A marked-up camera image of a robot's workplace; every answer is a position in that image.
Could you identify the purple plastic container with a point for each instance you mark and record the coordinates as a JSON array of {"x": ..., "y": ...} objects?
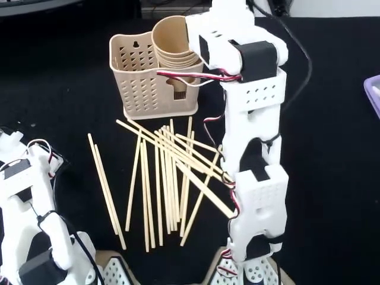
[{"x": 374, "y": 92}]

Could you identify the brown paper cup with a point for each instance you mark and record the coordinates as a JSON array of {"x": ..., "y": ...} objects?
[
  {"x": 191, "y": 66},
  {"x": 178, "y": 57},
  {"x": 182, "y": 60},
  {"x": 169, "y": 32},
  {"x": 187, "y": 63}
]

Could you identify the beige plastic perforated basket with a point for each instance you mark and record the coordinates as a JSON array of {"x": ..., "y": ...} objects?
[{"x": 139, "y": 89}]

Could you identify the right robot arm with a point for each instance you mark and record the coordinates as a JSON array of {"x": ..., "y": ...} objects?
[{"x": 255, "y": 190}]

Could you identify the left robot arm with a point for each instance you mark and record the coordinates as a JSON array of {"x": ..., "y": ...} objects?
[{"x": 20, "y": 181}]

